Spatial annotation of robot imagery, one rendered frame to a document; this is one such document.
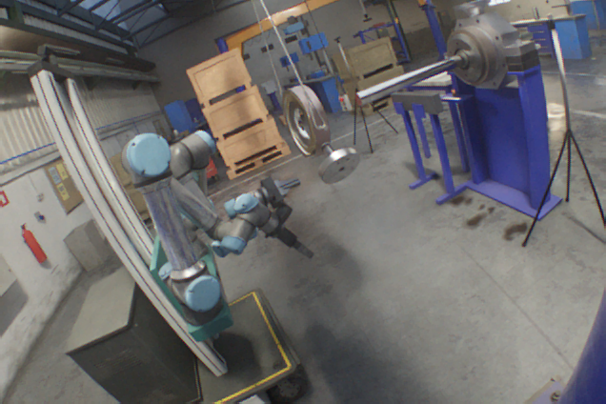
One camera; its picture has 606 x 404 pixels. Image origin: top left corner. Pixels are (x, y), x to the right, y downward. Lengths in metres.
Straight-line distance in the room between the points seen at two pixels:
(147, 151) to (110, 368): 0.90
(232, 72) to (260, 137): 1.25
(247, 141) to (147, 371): 4.71
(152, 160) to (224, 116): 4.75
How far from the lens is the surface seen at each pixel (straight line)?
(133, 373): 1.38
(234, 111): 5.53
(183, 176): 1.21
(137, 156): 0.82
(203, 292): 0.93
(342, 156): 1.32
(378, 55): 6.40
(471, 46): 1.97
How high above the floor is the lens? 1.35
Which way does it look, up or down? 19 degrees down
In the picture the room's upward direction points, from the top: 23 degrees counter-clockwise
